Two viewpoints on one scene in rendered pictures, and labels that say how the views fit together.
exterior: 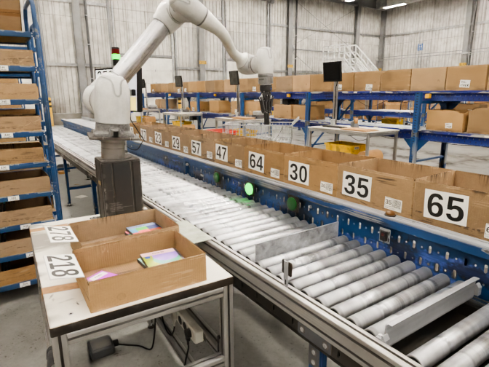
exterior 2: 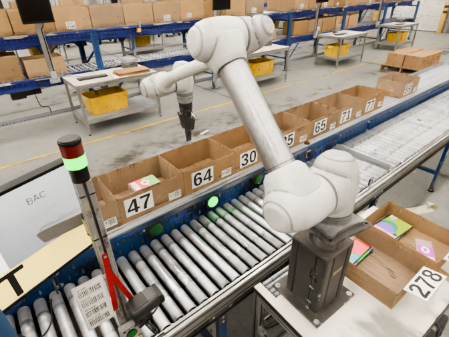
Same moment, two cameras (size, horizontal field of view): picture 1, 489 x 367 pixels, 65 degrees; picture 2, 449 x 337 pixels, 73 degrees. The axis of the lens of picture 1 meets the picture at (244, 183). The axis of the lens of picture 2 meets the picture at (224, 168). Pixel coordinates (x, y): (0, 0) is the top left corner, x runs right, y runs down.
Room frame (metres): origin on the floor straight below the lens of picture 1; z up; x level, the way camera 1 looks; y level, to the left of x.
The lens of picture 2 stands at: (2.28, 1.48, 1.95)
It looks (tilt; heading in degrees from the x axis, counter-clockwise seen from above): 31 degrees down; 266
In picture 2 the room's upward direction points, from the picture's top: 1 degrees counter-clockwise
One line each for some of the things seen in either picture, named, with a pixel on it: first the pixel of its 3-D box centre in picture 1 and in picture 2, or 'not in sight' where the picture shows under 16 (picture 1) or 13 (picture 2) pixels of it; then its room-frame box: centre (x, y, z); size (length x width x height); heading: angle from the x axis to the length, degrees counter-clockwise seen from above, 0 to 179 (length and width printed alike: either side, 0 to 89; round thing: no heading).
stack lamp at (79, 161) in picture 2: (116, 54); (73, 154); (2.59, 0.82, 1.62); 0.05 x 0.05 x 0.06
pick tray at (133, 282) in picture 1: (139, 264); (407, 235); (1.22, 0.37, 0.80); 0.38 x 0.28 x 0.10; 122
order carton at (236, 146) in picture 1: (246, 153); (141, 186); (2.65, -0.01, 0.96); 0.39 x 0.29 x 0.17; 34
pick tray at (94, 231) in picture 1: (124, 235); (369, 259); (1.51, 0.50, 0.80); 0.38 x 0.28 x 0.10; 123
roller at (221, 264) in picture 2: (196, 200); (207, 251); (2.30, 0.30, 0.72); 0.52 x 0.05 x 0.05; 124
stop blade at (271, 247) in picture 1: (300, 242); not in sight; (1.51, -0.23, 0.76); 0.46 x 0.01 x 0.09; 124
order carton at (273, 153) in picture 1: (281, 161); (197, 164); (2.33, -0.23, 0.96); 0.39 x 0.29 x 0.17; 34
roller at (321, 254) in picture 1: (316, 258); not in sight; (1.43, -0.29, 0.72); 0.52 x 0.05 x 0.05; 124
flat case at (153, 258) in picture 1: (164, 261); (391, 227); (1.27, 0.29, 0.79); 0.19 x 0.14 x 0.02; 28
